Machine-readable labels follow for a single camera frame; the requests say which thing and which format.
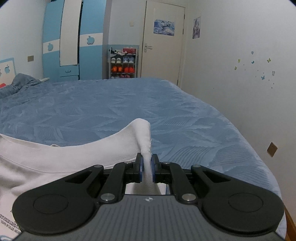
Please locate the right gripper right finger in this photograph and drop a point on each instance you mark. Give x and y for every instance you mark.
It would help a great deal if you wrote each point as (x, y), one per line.
(174, 176)

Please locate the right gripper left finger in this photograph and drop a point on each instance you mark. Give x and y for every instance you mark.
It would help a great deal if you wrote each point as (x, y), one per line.
(116, 179)

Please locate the white Nevada sweatshirt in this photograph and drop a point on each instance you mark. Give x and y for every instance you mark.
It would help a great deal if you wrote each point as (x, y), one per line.
(26, 165)

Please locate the blue patterned bedspread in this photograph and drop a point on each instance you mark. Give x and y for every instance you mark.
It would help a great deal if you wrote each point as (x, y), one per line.
(184, 129)

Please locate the metal shoe rack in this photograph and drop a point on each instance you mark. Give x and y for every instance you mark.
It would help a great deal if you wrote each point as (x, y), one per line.
(122, 61)

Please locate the white room door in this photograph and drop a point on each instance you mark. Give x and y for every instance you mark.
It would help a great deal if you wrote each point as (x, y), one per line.
(161, 54)

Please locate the blue poster on door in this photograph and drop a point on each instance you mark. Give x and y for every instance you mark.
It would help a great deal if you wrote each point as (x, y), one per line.
(162, 27)

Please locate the blue white wardrobe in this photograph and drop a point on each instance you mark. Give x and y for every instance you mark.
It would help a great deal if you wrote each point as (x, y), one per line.
(75, 40)

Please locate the apple pattern headboard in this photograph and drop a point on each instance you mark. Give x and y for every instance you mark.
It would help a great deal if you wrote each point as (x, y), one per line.
(7, 71)

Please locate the brown wall socket right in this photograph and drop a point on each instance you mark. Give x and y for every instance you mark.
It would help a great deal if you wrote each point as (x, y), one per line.
(272, 148)

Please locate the butterfly wall stickers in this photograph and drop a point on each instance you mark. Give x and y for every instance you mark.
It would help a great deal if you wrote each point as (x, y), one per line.
(256, 67)

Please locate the brown wall switch left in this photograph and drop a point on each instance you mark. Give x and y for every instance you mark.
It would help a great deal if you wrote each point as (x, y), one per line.
(30, 58)

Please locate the wall poster beside door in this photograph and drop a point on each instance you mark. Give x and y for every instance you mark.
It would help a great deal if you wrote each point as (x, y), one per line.
(196, 28)

